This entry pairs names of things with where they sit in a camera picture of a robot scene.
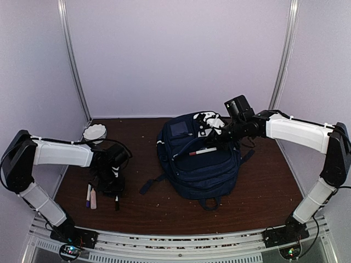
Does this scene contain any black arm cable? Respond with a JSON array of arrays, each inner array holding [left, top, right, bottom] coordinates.
[[241, 136, 351, 253], [0, 138, 134, 187]]

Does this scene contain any pink white correction stick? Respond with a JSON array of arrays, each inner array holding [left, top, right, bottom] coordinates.
[[90, 189, 97, 210]]

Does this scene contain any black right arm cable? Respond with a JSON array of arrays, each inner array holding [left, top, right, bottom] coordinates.
[[241, 136, 351, 253]]

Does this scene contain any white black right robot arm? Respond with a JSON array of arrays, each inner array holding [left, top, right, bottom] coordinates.
[[199, 95, 350, 248]]

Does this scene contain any black white marker vertical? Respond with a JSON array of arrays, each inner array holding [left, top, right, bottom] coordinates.
[[115, 195, 120, 211]]

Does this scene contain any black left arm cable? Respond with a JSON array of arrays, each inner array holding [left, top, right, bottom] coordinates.
[[0, 138, 134, 187]]

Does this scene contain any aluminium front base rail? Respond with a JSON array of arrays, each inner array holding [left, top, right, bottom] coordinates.
[[21, 215, 339, 263]]

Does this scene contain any navy blue student backpack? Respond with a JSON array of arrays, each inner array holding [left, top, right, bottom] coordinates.
[[139, 112, 254, 211]]

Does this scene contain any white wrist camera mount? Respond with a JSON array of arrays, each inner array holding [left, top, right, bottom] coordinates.
[[193, 111, 226, 137], [111, 167, 120, 178]]

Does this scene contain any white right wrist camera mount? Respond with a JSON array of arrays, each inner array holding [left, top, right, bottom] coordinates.
[[193, 111, 226, 137]]

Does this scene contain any white marker blue cap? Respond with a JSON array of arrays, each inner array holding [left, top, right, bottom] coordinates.
[[86, 184, 92, 208]]

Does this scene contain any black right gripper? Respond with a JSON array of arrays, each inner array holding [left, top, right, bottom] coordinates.
[[203, 119, 246, 152]]

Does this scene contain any white marker red cap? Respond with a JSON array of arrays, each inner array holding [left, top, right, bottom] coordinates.
[[189, 147, 217, 156]]

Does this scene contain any aluminium right corner post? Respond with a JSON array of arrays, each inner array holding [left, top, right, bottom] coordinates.
[[268, 0, 299, 110]]

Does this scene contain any aluminium corner post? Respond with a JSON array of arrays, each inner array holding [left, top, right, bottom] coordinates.
[[268, 0, 299, 110], [57, 0, 92, 122]]

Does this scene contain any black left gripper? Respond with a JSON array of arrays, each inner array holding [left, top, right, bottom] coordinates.
[[93, 167, 125, 198]]

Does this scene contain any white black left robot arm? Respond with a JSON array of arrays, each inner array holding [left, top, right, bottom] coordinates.
[[1, 130, 132, 244]]

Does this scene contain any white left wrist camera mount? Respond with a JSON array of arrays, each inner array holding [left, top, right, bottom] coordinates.
[[111, 167, 120, 178]]

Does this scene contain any white scalloped ceramic dish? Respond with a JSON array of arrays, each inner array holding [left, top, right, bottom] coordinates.
[[83, 124, 107, 144]]

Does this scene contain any aluminium left corner post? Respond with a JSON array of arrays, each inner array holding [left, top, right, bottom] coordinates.
[[57, 0, 92, 122]]

